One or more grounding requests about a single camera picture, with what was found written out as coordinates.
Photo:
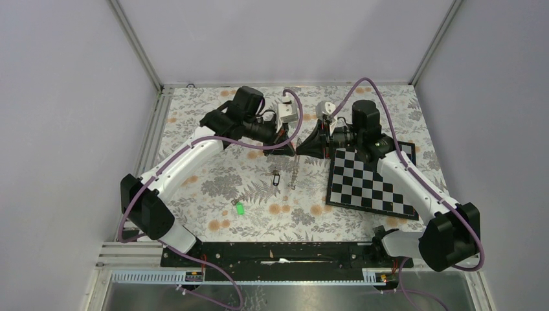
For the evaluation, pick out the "green key tag with key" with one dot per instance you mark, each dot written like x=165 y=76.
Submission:
x=239 y=206

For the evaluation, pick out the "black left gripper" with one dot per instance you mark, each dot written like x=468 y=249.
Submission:
x=277 y=138

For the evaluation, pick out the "silver carabiner keyring with chain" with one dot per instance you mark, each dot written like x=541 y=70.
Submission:
x=294 y=173

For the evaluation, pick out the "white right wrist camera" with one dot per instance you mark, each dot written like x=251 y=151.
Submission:
x=324 y=111

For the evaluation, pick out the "black key tag with key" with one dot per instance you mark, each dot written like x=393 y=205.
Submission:
x=276 y=178

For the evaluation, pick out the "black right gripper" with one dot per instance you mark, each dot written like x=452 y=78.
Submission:
x=321 y=140

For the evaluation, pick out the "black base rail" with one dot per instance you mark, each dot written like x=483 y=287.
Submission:
x=303 y=258

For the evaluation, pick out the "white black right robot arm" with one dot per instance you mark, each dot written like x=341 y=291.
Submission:
x=452 y=229

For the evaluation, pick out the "white slotted cable duct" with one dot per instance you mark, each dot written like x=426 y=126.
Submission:
x=209 y=276

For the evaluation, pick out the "black white checkerboard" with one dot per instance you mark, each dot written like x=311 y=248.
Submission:
x=353 y=186

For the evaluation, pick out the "floral patterned table mat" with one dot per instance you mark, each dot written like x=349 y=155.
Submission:
x=202 y=203

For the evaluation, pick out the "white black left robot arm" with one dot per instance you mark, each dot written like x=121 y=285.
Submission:
x=144 y=198

